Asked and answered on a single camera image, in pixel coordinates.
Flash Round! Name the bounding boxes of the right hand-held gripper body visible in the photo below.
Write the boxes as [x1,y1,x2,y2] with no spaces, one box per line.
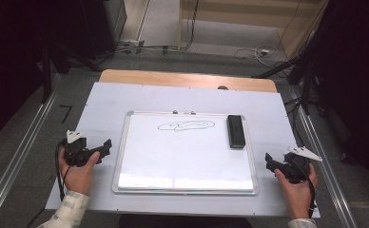
[281,145,323,184]

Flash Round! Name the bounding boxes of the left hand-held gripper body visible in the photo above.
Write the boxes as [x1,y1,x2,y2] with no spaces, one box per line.
[64,130,95,168]

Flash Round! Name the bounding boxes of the black whiteboard eraser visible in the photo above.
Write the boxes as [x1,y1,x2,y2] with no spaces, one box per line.
[226,114,247,150]

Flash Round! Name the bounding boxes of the silver framed whiteboard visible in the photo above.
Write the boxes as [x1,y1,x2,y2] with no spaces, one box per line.
[111,109,260,196]

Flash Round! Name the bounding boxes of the person's left hand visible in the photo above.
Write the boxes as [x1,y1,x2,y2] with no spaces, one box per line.
[58,151,101,197]

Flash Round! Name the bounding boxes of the person's right hand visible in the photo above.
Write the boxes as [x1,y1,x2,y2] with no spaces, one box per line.
[273,162,319,220]

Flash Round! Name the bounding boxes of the large white base board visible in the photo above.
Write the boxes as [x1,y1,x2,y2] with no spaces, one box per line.
[45,81,321,219]

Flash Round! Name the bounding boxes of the black metal stand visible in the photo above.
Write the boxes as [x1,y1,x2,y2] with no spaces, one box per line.
[39,42,53,105]
[251,53,321,116]

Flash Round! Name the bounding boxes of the wooden table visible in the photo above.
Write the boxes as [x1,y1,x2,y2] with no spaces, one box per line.
[98,68,279,94]

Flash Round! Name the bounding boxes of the person's dark lap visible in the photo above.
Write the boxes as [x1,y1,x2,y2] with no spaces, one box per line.
[117,214,253,228]

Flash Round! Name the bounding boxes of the black cabinet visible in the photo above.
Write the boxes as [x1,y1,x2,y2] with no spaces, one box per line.
[77,0,128,61]

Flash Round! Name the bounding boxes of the light wooden shelf unit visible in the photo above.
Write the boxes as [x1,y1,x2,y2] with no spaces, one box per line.
[176,0,330,60]

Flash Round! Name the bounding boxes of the silver metal floor rail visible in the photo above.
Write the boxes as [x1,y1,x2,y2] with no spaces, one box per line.
[290,89,359,228]
[0,73,62,228]

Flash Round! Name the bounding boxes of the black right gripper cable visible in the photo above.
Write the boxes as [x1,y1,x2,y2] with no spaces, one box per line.
[291,158,318,219]

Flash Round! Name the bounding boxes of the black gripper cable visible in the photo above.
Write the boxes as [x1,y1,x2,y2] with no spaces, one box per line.
[291,158,318,219]
[54,139,73,202]

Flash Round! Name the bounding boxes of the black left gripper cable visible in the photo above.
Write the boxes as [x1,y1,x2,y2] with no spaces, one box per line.
[54,139,73,202]

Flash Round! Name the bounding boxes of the white floor cable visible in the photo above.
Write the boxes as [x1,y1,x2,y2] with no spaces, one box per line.
[233,45,290,69]

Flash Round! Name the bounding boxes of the black floor cable bundle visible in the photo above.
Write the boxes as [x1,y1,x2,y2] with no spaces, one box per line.
[93,0,201,61]

